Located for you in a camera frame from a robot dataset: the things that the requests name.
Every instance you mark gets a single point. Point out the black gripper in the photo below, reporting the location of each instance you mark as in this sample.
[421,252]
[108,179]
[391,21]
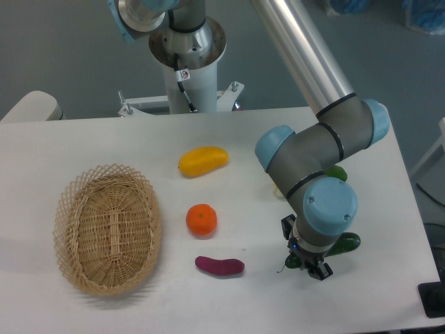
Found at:
[312,256]

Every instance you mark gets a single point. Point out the green cucumber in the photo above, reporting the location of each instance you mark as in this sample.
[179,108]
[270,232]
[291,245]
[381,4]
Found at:
[347,242]

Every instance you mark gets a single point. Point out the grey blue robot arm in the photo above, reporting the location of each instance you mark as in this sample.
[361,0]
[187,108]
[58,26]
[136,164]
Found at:
[295,161]

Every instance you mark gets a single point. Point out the woven wicker basket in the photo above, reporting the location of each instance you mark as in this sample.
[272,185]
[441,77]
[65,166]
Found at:
[107,233]

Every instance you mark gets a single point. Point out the pale yellow fruit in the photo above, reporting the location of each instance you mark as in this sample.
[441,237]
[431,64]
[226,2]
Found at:
[277,193]

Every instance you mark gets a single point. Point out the green pepper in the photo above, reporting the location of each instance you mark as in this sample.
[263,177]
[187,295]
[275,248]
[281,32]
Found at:
[337,172]

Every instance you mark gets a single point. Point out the purple sweet potato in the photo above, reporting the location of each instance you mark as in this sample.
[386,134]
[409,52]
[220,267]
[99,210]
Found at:
[222,268]

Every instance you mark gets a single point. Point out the orange tangerine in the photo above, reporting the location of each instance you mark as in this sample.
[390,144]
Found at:
[201,219]

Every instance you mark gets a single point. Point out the yellow mango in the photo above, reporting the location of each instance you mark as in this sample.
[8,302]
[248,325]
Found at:
[202,160]

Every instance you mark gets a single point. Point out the black device at edge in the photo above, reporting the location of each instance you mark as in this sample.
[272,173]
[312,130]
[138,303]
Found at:
[432,298]

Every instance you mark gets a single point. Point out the white chair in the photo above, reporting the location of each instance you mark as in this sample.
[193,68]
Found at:
[36,106]

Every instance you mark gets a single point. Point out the white table leg frame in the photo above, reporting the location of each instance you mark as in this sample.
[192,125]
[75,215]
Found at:
[433,154]

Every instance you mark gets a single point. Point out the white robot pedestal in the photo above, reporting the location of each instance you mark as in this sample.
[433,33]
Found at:
[189,62]

